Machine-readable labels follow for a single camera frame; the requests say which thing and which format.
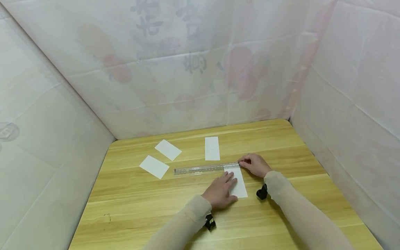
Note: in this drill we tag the black wrist band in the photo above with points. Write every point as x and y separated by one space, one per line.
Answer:
210 222
262 192

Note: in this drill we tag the person's right fingers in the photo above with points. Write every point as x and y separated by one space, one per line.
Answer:
244 161

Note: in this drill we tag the person's right hand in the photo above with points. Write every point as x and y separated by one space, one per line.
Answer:
257 165

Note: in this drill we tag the person's right forearm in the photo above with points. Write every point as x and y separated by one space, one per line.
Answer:
300 215

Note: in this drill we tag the person's left thumb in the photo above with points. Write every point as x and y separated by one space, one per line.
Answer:
232 199

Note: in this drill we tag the person's left forearm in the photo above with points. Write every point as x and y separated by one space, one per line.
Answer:
184 225

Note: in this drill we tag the white paper strip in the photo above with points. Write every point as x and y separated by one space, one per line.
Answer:
154 167
212 148
240 185
168 150

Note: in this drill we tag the person's left fingers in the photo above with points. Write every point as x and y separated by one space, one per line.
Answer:
228 180

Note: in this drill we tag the transparent plastic ruler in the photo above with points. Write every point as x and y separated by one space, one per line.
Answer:
200 170

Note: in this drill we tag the person's left hand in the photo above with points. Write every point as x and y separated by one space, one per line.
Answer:
218 192

